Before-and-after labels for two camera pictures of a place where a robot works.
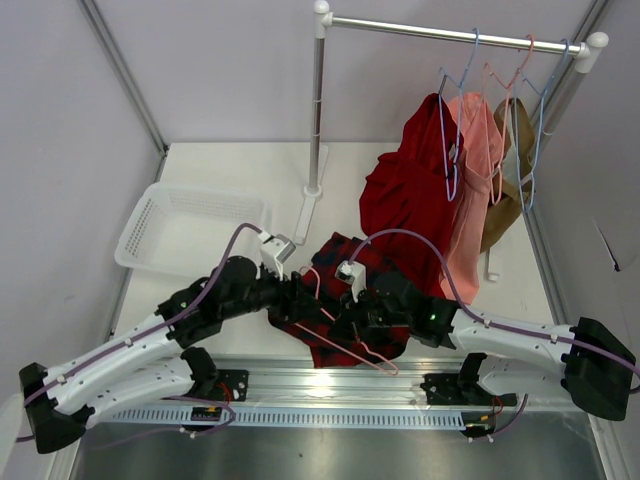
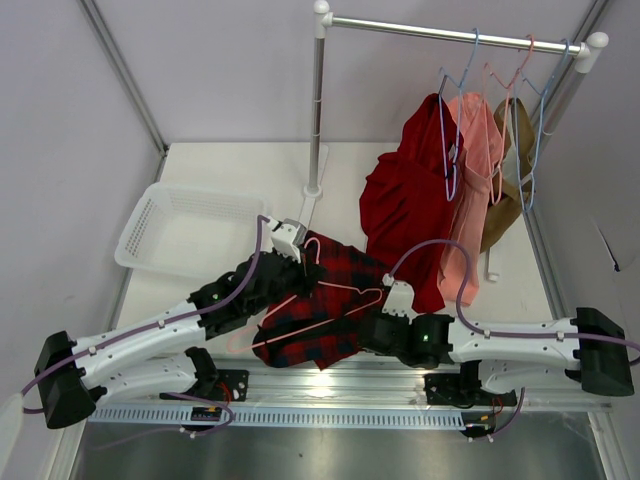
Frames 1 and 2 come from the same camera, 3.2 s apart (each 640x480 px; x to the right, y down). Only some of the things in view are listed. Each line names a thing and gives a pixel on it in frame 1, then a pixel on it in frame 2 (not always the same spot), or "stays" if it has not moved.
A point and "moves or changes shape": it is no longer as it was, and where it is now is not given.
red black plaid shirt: x=342 y=263 moves or changes shape
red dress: x=410 y=188 stays
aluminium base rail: x=287 y=382 stays
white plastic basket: x=189 y=230 stays
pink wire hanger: x=318 y=291 -> x=288 y=299
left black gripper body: x=285 y=306 -> x=293 y=277
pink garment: x=480 y=148 stays
